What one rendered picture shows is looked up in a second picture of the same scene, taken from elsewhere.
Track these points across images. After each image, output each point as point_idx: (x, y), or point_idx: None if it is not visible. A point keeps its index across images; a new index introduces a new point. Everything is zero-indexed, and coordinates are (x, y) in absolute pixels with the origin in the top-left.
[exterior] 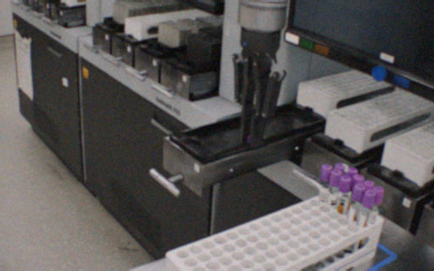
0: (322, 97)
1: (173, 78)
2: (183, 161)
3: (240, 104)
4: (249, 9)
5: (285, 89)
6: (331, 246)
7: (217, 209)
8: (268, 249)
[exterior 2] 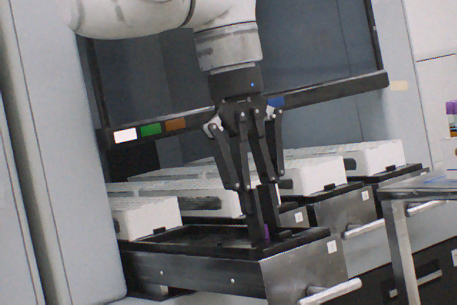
0: (169, 201)
1: None
2: (307, 262)
3: (245, 185)
4: (251, 34)
5: (114, 230)
6: None
7: None
8: None
